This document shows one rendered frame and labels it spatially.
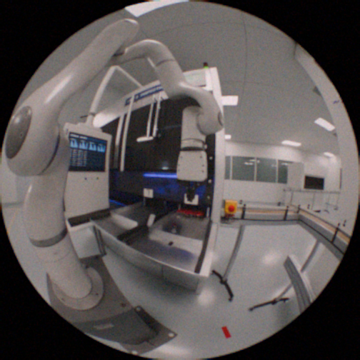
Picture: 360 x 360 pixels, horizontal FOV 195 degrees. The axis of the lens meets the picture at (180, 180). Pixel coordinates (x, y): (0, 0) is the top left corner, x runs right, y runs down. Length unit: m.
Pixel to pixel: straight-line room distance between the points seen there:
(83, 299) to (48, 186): 0.28
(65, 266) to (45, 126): 0.25
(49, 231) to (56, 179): 0.12
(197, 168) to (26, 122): 0.40
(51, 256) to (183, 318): 1.10
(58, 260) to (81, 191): 0.82
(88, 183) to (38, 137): 0.90
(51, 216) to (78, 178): 0.80
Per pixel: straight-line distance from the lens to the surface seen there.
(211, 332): 1.21
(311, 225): 0.97
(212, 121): 0.32
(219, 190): 0.64
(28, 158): 0.19
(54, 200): 0.26
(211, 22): 1.82
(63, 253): 0.28
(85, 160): 1.03
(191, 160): 0.34
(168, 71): 0.41
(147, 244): 0.48
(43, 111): 0.20
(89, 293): 0.38
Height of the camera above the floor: 1.17
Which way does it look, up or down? 3 degrees down
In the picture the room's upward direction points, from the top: 3 degrees clockwise
